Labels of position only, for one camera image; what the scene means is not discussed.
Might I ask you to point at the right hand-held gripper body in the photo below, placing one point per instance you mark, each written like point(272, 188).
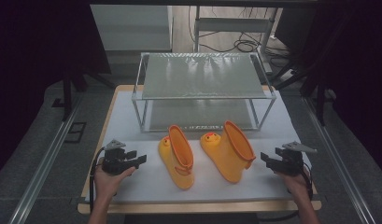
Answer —
point(292, 160)

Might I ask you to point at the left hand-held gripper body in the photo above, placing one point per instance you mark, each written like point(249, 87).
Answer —
point(114, 161)

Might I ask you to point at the yellow duck rain boot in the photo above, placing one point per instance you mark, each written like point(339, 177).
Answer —
point(176, 161)
point(227, 155)

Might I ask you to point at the two-tier metal shoe rack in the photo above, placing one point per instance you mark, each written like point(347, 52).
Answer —
point(202, 76)

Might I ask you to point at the person's left hand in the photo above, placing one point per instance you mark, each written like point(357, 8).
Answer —
point(108, 182)

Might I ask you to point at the person's right hand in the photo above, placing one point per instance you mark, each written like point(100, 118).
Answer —
point(295, 183)

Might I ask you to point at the white table mat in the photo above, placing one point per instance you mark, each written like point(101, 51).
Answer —
point(142, 183)

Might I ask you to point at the black stand legs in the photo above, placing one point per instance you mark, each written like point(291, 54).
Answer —
point(67, 93)
point(319, 93)

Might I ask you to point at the grey cabinet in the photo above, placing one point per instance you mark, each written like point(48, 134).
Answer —
point(132, 28)

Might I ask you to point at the white metal stand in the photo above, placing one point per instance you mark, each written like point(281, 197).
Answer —
point(232, 25)

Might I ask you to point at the aluminium floor rail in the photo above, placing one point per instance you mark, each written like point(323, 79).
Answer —
point(42, 168)
point(338, 161)

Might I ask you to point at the black floor bracket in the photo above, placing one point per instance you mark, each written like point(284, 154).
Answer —
point(75, 132)

